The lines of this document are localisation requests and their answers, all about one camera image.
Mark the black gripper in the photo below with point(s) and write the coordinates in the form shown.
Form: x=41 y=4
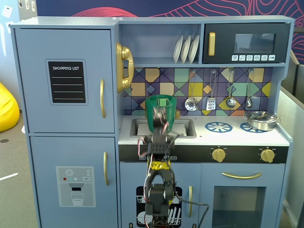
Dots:
x=159 y=115

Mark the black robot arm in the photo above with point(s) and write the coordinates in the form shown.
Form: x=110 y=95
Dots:
x=161 y=197

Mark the steel pot lid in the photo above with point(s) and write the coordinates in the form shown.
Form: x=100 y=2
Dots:
x=261 y=116

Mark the gold toy faucet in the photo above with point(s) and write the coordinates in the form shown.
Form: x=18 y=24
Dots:
x=177 y=114

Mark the grey toy sink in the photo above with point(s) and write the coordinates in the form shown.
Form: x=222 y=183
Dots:
x=135 y=133

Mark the steel toy skimmer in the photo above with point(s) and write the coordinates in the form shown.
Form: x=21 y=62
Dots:
x=191 y=104

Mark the steel toy spatula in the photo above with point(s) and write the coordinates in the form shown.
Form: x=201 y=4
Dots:
x=210 y=103

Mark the gold toy telephone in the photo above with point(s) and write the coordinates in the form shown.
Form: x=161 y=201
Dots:
x=124 y=69

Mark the blue dishwasher door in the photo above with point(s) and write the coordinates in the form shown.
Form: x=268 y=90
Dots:
x=133 y=175

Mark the white toy plate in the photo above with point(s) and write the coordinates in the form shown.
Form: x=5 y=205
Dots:
x=178 y=50
x=194 y=48
x=185 y=49

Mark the gold stove knob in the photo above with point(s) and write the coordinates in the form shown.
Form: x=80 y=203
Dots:
x=218 y=154
x=267 y=155

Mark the steel toy ladle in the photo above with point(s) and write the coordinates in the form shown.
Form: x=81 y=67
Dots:
x=230 y=102

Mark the steel toy spoon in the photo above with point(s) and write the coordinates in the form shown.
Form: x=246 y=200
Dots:
x=248 y=103

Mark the blue wooden toy kitchen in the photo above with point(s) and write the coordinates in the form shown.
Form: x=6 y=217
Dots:
x=71 y=142

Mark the black toy microwave door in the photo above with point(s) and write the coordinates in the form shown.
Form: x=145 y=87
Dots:
x=225 y=42

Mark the black shopping list board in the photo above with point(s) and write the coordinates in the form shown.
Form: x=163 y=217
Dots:
x=67 y=82

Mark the small steel pot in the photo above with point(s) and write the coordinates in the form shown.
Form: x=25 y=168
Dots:
x=261 y=124

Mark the blue fridge door with dispenser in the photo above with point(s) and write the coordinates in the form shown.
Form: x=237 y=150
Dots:
x=45 y=154

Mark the blue fridge door with list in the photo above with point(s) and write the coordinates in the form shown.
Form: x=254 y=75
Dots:
x=31 y=83

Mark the blue oven door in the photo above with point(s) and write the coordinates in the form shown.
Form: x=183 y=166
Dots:
x=273 y=202

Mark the yellow bean bag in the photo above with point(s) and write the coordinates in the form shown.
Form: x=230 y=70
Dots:
x=8 y=109

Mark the black floor socket cover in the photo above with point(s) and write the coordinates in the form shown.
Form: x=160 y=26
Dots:
x=4 y=140

